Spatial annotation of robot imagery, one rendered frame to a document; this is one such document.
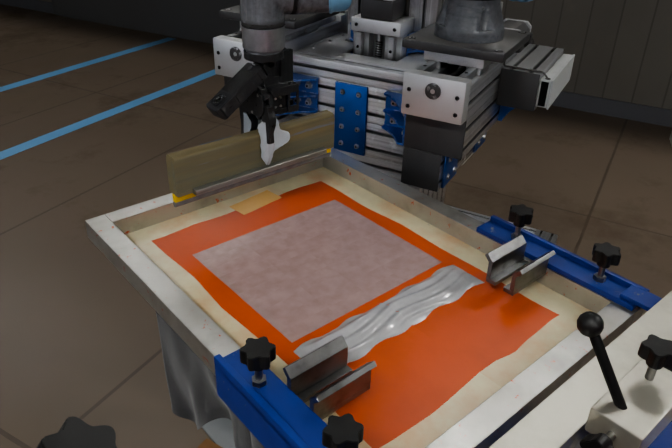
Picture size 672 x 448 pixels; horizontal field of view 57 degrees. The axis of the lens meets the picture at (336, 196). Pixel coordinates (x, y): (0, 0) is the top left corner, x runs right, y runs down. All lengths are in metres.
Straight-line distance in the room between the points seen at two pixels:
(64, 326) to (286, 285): 1.67
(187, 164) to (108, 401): 1.32
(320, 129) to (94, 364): 1.46
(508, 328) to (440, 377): 0.16
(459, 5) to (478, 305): 0.64
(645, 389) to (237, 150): 0.74
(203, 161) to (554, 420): 0.69
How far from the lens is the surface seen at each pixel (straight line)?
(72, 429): 0.36
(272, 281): 1.07
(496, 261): 1.06
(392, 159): 1.52
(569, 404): 0.80
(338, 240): 1.18
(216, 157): 1.12
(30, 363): 2.51
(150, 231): 1.24
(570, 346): 0.96
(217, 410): 1.26
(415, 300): 1.04
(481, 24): 1.38
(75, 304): 2.73
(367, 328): 0.97
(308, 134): 1.23
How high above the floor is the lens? 1.59
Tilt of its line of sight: 28 degrees down
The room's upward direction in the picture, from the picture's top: 2 degrees clockwise
